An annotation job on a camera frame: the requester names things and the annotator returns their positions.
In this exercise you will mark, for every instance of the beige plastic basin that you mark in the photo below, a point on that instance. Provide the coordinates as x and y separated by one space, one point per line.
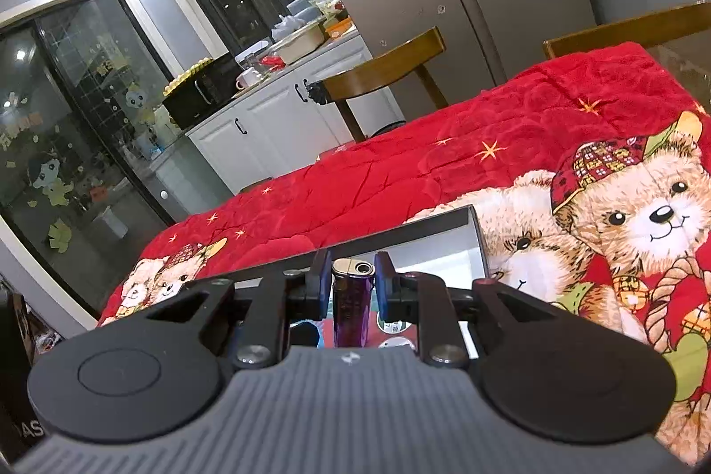
303 43

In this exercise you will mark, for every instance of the wooden chair back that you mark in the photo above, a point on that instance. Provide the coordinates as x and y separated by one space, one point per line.
377 68

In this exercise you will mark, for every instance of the purple lighter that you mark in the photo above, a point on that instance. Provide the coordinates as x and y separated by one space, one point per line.
350 307

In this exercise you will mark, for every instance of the glass sliding door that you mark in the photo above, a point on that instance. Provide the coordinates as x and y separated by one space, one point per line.
66 146

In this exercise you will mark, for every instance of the white cup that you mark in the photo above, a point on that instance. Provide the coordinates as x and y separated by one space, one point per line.
247 78

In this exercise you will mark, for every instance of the wooden chair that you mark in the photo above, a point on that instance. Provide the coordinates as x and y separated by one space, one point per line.
627 30
377 68

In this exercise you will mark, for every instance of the orange food box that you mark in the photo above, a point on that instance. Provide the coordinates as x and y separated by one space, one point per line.
337 28

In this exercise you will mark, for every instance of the white kitchen cabinet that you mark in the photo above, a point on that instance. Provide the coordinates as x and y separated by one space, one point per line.
266 135

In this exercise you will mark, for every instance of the white plastic bag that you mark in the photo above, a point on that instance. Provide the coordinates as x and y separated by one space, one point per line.
286 28

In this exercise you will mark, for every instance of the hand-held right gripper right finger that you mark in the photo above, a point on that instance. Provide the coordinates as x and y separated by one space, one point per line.
383 285

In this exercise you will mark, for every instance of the black microwave oven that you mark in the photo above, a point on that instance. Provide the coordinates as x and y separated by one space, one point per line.
200 96

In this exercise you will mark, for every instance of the red packet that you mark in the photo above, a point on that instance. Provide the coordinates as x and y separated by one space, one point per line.
273 61

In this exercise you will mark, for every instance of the black shallow cardboard box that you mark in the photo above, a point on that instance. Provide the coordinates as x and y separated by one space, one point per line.
433 241

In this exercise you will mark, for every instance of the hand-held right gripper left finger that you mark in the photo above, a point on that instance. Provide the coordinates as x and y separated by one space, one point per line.
321 285

